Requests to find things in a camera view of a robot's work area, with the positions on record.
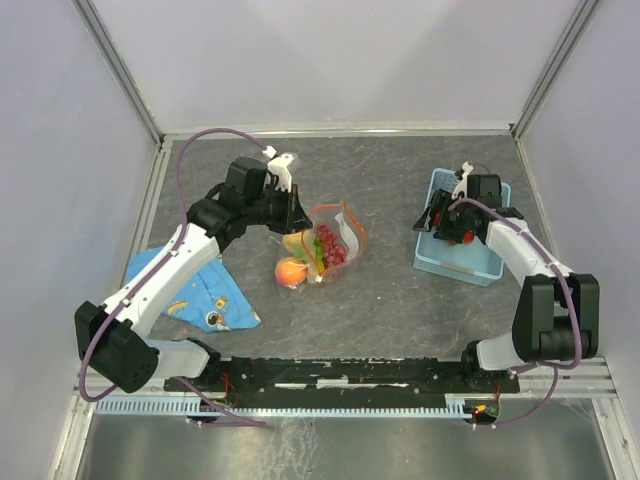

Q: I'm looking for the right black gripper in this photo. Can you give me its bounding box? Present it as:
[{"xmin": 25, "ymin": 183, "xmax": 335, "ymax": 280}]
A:
[{"xmin": 410, "ymin": 188, "xmax": 474, "ymax": 244}]

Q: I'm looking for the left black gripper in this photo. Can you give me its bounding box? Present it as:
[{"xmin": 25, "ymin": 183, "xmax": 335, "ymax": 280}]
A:
[{"xmin": 244, "ymin": 181, "xmax": 312, "ymax": 235}]

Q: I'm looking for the yellow lemon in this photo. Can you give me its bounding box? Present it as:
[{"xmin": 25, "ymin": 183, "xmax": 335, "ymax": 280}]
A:
[{"xmin": 282, "ymin": 232, "xmax": 305, "ymax": 255}]

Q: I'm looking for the clear zip top bag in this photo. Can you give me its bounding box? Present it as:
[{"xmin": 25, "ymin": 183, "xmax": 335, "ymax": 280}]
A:
[{"xmin": 274, "ymin": 202, "xmax": 367, "ymax": 290}]

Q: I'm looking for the purple grapes bunch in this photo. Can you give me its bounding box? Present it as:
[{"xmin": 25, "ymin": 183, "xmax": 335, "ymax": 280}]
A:
[{"xmin": 315, "ymin": 224, "xmax": 347, "ymax": 268}]

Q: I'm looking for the orange peach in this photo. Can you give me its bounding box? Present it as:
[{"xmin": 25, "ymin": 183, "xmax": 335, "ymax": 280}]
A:
[{"xmin": 274, "ymin": 257, "xmax": 308, "ymax": 289}]

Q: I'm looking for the light blue plastic basket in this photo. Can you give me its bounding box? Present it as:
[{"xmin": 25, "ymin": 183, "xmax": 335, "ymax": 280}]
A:
[{"xmin": 413, "ymin": 168, "xmax": 511, "ymax": 287}]

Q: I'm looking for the green grapes bunch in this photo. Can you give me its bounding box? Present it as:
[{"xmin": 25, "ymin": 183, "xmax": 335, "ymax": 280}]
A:
[{"xmin": 293, "ymin": 232, "xmax": 324, "ymax": 265}]

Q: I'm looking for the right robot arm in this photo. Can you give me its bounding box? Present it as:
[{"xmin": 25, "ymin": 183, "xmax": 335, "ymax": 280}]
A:
[{"xmin": 413, "ymin": 166, "xmax": 600, "ymax": 391}]

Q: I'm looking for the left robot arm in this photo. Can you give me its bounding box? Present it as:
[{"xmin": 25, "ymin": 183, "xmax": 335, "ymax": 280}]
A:
[{"xmin": 74, "ymin": 153, "xmax": 312, "ymax": 393}]

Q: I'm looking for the red strawberry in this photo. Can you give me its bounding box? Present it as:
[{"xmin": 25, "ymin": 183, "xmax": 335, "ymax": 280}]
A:
[{"xmin": 447, "ymin": 231, "xmax": 475, "ymax": 246}]

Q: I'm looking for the blue patterned cloth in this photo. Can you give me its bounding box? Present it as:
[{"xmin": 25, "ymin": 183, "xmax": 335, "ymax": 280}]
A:
[{"xmin": 124, "ymin": 244, "xmax": 262, "ymax": 333}]

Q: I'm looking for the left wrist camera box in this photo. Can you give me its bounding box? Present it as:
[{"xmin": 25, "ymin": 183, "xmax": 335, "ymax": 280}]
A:
[{"xmin": 262, "ymin": 145, "xmax": 300, "ymax": 193}]

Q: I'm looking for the aluminium frame back rail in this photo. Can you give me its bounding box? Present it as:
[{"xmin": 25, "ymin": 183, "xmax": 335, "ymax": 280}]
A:
[{"xmin": 160, "ymin": 127, "xmax": 516, "ymax": 142}]

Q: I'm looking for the aluminium frame right post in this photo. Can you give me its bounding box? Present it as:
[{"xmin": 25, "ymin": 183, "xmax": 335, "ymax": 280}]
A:
[{"xmin": 510, "ymin": 0, "xmax": 600, "ymax": 141}]

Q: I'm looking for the aluminium frame post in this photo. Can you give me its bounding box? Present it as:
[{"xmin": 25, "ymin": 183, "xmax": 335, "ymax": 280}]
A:
[
  {"xmin": 510, "ymin": 0, "xmax": 600, "ymax": 141},
  {"xmin": 71, "ymin": 0, "xmax": 164, "ymax": 144}
]

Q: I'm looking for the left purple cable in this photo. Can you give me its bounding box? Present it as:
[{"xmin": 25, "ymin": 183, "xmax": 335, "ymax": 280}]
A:
[{"xmin": 79, "ymin": 127, "xmax": 276, "ymax": 402}]

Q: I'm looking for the aluminium frame left post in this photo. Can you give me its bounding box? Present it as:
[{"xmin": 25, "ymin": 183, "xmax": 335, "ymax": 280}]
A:
[{"xmin": 71, "ymin": 0, "xmax": 164, "ymax": 144}]

